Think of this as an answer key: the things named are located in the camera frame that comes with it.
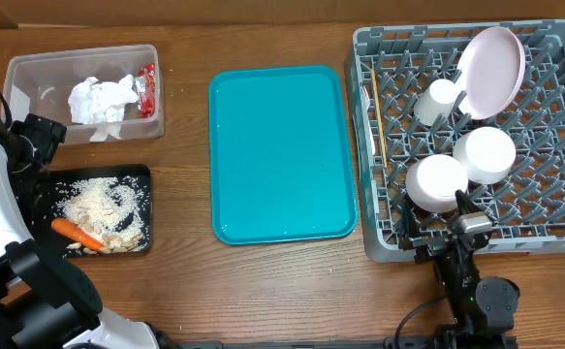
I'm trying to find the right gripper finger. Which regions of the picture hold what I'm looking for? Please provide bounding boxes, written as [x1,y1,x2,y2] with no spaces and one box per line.
[455,190,481,215]
[401,201,422,238]

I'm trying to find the white bowl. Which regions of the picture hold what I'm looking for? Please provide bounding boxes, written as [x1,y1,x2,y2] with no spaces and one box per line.
[453,127,517,184]
[405,154,469,213]

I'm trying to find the white napkin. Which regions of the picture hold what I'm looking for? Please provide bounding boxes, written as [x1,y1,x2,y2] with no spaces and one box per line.
[68,75,140,125]

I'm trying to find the orange carrot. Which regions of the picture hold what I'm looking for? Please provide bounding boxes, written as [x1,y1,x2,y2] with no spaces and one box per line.
[51,218,104,252]

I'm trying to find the rice food scraps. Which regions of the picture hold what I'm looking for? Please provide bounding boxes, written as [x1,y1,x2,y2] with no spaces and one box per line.
[52,176,150,238]

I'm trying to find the white paper cup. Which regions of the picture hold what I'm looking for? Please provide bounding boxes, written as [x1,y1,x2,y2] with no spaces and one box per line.
[413,79,460,126]

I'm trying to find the red snack wrapper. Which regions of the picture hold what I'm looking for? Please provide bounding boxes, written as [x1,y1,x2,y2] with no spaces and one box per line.
[134,63,156,119]

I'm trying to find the white round plate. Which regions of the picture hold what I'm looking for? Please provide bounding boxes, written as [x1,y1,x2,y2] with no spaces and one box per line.
[455,26,525,120]

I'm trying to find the white plastic fork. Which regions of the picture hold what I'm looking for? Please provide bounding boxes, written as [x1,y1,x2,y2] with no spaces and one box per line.
[361,85,376,156]

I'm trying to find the wooden skewer stick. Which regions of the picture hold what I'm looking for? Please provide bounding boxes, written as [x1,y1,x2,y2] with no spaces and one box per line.
[370,69,388,169]

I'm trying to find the peanut food scraps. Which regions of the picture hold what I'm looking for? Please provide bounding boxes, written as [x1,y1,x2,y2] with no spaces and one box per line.
[62,194,146,253]

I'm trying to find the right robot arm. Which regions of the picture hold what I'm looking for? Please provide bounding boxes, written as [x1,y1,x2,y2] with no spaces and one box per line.
[392,190,520,348]

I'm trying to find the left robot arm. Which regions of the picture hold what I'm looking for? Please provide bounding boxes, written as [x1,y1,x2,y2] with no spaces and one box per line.
[0,109,176,348]

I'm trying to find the grey dishwasher rack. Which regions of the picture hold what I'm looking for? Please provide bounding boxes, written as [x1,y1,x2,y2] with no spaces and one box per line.
[346,19,565,263]

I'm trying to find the clear plastic bin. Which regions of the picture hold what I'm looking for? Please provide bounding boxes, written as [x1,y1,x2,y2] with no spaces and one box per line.
[3,45,165,145]

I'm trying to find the black plastic tray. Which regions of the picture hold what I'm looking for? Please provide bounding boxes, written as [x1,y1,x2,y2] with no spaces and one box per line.
[31,164,152,258]

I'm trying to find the teal serving tray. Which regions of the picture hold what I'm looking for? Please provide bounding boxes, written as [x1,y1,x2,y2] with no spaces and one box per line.
[208,65,358,245]

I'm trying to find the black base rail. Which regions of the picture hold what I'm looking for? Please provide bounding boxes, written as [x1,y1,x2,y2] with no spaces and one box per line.
[165,334,520,349]

